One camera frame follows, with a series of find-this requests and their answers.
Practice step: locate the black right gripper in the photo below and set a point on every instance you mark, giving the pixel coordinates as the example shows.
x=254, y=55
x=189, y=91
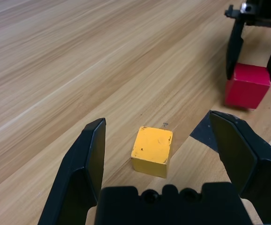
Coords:
x=264, y=11

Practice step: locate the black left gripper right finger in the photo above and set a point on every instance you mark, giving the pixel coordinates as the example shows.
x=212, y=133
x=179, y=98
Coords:
x=247, y=159

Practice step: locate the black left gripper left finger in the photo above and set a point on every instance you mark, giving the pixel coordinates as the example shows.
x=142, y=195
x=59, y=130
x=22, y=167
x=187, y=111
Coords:
x=79, y=164

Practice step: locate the red wooden block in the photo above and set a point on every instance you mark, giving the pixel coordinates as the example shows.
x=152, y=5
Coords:
x=247, y=89

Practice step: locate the yellow wooden block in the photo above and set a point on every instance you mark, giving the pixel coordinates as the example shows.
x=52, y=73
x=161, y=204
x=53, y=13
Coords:
x=151, y=150

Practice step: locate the black square marker pad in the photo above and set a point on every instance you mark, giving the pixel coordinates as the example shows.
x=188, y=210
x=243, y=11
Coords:
x=204, y=133

